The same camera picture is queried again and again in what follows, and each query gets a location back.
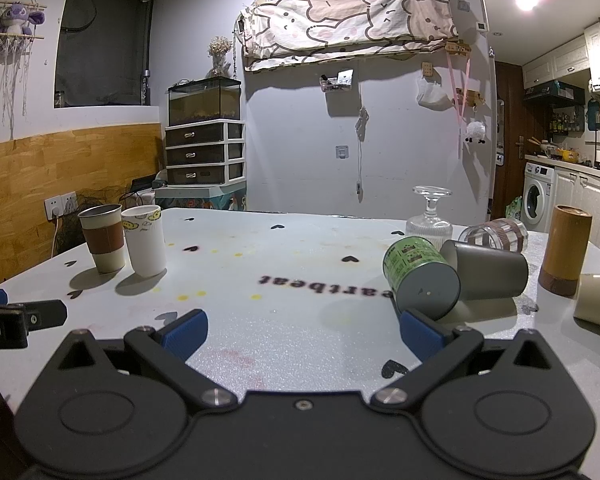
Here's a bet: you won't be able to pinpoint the black kitchen shelf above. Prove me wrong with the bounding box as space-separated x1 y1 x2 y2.
522 82 587 107

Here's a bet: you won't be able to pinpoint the tangled black cables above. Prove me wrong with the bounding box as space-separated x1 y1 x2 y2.
55 180 156 251

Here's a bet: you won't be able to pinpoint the white hanging bag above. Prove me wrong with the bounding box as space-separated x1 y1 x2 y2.
416 76 454 110

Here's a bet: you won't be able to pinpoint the white sheep plush toy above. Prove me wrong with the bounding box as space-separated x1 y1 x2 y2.
463 121 488 146

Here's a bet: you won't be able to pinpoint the white wall socket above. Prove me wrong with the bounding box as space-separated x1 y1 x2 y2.
43 191 78 221

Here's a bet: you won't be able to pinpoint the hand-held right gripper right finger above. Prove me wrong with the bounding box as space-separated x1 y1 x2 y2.
370 308 556 413

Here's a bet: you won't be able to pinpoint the checked glass cup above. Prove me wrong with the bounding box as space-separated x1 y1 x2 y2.
458 218 530 254

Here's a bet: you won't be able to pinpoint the printed cartoon cloth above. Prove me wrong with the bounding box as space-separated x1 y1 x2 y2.
237 0 460 72

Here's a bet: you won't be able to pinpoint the clear glass goblet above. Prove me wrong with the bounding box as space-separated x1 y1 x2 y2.
405 186 454 251

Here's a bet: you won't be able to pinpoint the white printed cup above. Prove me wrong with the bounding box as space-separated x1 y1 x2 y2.
121 205 168 278

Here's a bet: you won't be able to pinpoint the white kitchen wall cabinets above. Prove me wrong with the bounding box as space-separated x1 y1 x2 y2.
522 19 600 92

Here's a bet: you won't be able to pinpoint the pink ribbon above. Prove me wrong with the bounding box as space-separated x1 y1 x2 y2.
447 52 473 158

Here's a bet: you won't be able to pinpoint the white washing machine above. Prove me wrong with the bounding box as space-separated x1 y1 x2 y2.
521 161 557 234

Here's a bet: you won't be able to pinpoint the white kitchen base cabinet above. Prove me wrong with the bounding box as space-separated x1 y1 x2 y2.
550 165 600 248

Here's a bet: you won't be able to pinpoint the brown wooden door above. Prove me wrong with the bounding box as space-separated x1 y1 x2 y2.
492 60 525 208

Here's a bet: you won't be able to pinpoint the white plastic drawer unit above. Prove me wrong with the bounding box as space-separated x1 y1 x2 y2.
164 119 246 186

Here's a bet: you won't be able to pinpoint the brown-sleeved paper cup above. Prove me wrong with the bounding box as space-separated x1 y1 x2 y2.
77 204 127 275

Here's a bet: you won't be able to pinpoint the dried flower vase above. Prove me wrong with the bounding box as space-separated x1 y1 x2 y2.
208 36 233 79

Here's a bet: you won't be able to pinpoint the glass fish tank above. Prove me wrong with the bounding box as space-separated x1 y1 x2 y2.
168 76 242 127

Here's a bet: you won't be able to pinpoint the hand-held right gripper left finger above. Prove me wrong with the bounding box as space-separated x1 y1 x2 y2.
55 308 241 413

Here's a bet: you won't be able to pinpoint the green label cup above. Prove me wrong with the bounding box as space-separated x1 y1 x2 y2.
383 236 462 322

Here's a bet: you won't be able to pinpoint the dark window cover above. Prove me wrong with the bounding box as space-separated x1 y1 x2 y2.
54 0 157 109

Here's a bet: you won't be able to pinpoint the purple plush toy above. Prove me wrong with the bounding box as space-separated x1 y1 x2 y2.
0 3 47 36

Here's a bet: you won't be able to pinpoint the grey metal cup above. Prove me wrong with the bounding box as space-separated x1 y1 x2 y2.
439 239 530 302

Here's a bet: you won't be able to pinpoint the white macrame hammock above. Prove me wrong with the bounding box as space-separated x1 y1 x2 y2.
0 0 47 143

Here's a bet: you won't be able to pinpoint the brown bamboo cup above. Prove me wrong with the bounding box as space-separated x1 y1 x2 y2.
538 204 593 297

